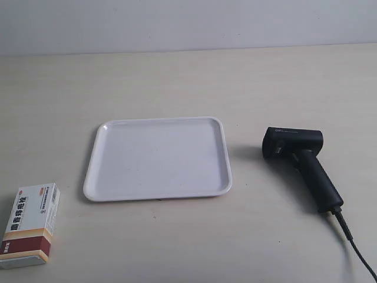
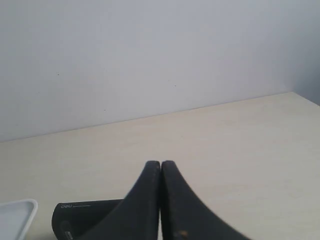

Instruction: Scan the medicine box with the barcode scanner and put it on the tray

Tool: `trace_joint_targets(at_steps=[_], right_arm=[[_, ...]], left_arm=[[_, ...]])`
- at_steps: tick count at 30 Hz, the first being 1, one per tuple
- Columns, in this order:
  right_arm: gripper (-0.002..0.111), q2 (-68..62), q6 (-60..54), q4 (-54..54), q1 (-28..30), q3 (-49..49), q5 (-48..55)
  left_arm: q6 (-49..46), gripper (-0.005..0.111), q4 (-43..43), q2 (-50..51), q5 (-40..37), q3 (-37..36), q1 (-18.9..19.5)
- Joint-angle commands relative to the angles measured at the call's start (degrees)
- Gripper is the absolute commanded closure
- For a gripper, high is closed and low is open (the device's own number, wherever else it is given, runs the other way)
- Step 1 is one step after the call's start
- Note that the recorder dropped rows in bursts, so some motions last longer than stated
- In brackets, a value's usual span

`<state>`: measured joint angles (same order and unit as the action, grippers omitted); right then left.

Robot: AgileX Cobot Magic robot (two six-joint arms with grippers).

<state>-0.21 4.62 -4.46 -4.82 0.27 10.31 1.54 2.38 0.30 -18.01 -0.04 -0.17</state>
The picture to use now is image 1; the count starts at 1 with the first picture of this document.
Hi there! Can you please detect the black scanner cable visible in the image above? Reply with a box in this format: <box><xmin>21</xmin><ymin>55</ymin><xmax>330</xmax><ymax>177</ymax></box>
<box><xmin>330</xmin><ymin>207</ymin><xmax>377</xmax><ymax>281</ymax></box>

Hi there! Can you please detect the black handheld barcode scanner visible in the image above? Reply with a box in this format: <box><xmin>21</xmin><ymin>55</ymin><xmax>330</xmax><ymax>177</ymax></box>
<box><xmin>262</xmin><ymin>127</ymin><xmax>343</xmax><ymax>215</ymax></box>

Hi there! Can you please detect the white and red medicine box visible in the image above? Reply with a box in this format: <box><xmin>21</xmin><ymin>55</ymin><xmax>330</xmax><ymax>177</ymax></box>
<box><xmin>1</xmin><ymin>183</ymin><xmax>60</xmax><ymax>269</ymax></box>

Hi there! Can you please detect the white rectangular plastic tray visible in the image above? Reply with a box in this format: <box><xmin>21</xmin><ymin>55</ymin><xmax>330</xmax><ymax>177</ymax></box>
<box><xmin>83</xmin><ymin>117</ymin><xmax>233</xmax><ymax>202</ymax></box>

